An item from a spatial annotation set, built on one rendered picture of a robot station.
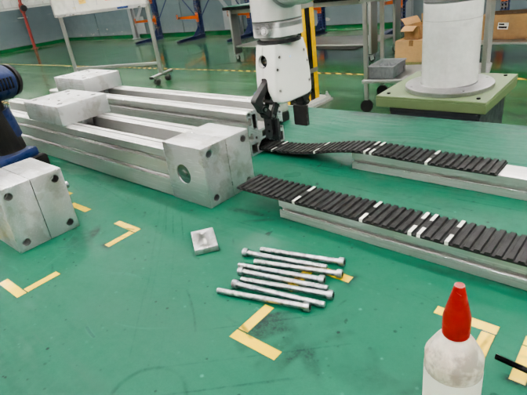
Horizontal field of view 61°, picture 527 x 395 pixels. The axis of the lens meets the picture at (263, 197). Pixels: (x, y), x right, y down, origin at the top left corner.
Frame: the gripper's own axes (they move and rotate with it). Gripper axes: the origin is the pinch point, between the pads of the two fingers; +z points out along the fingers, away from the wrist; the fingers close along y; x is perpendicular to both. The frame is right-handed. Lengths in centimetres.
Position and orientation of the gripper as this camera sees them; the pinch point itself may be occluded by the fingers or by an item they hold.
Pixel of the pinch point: (287, 125)
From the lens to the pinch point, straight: 84.7
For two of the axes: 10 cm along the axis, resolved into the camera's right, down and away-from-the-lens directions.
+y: 6.5, -4.0, 6.4
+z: 1.2, 8.9, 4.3
